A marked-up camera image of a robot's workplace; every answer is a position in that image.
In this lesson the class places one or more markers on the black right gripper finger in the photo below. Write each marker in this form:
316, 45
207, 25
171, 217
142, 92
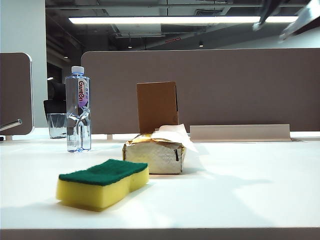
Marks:
266, 12
302, 22

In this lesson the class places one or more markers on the yellow sponge with green scourer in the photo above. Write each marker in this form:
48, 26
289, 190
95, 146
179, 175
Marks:
100, 192

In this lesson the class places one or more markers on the clear Ganten water bottle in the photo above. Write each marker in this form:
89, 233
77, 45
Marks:
75, 100

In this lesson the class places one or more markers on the large brown desk partition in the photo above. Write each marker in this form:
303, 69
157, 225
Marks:
225, 87

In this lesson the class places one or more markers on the long ceiling light strip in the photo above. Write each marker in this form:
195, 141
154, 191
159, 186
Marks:
175, 20

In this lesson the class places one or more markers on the brown cardboard box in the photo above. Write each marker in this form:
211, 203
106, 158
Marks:
157, 107

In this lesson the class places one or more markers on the white tissue sheet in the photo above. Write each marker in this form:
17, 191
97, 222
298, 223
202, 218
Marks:
175, 135

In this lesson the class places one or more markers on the white soft tissue pack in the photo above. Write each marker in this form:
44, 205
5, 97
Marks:
165, 160

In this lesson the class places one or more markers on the black office chair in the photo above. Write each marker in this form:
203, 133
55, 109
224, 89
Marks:
56, 105

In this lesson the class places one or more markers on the clear drinking glass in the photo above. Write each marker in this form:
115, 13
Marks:
56, 127

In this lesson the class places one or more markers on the small brown desk partition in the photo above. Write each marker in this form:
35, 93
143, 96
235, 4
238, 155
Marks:
15, 87

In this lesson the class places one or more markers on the silver metal rod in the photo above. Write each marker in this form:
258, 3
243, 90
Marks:
15, 123

